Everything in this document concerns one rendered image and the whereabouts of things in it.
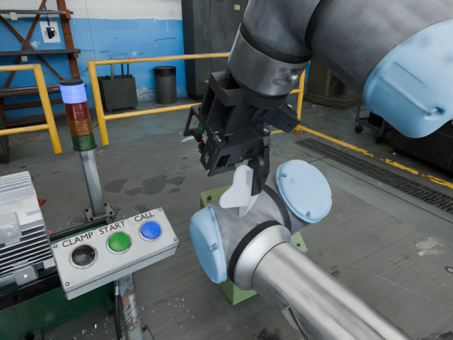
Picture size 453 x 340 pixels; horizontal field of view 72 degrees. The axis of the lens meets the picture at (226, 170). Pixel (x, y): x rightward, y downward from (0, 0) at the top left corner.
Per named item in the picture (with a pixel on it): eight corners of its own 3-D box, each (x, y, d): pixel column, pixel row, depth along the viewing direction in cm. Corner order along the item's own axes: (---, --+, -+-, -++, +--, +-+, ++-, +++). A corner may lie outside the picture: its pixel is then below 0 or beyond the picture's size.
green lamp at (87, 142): (76, 152, 87) (73, 137, 85) (71, 146, 91) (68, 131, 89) (98, 148, 90) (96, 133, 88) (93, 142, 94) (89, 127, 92)
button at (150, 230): (144, 245, 48) (145, 240, 47) (137, 229, 50) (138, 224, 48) (162, 238, 50) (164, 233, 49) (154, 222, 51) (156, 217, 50)
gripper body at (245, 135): (180, 137, 41) (202, 57, 32) (233, 125, 46) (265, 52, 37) (208, 182, 38) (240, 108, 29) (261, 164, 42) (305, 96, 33)
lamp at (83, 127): (73, 137, 85) (69, 121, 83) (68, 131, 89) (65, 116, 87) (96, 133, 88) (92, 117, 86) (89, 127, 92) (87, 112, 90)
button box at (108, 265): (67, 301, 44) (63, 290, 40) (53, 258, 47) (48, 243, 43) (175, 254, 53) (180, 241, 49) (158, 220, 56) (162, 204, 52)
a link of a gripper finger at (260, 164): (236, 187, 44) (236, 128, 40) (245, 183, 45) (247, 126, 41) (257, 201, 41) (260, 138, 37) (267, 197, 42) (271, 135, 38)
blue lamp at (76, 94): (65, 104, 81) (61, 86, 79) (61, 100, 85) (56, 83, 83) (89, 101, 84) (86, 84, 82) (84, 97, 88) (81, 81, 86)
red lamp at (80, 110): (69, 121, 83) (65, 104, 81) (65, 116, 87) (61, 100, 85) (92, 117, 86) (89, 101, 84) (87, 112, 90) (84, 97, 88)
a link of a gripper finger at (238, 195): (212, 226, 44) (211, 166, 40) (245, 212, 47) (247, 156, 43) (225, 237, 42) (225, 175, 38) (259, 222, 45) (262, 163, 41)
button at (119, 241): (112, 258, 46) (112, 253, 45) (105, 241, 47) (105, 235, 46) (132, 250, 47) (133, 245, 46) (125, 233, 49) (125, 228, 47)
